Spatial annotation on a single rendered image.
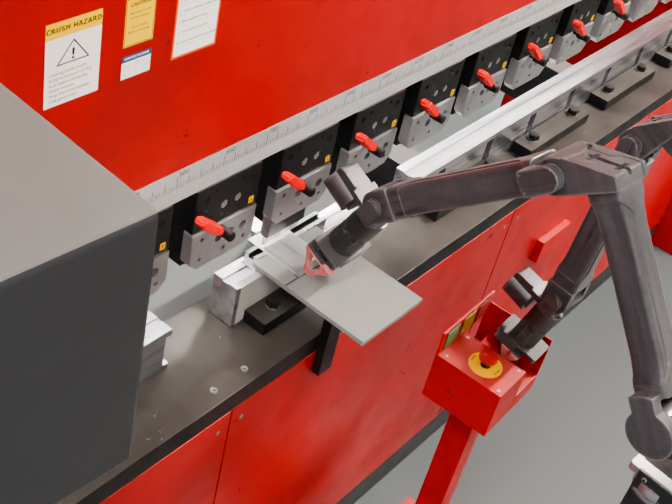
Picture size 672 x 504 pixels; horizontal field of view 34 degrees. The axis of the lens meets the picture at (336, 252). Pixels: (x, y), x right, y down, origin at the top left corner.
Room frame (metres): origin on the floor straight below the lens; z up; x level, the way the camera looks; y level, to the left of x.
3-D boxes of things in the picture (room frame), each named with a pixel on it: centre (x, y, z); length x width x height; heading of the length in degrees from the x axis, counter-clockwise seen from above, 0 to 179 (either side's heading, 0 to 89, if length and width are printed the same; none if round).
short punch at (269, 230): (1.63, 0.11, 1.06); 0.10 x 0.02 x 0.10; 149
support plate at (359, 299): (1.55, -0.02, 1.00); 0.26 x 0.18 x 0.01; 59
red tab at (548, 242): (2.42, -0.55, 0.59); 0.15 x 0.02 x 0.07; 149
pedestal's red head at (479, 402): (1.71, -0.37, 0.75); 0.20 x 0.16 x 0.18; 151
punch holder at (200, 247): (1.43, 0.22, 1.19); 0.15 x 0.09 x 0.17; 149
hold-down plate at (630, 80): (2.80, -0.66, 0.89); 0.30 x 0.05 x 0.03; 149
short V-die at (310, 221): (1.65, 0.10, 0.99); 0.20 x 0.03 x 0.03; 149
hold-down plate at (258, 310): (1.63, 0.04, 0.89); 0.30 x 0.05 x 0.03; 149
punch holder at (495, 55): (2.12, -0.19, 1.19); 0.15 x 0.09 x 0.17; 149
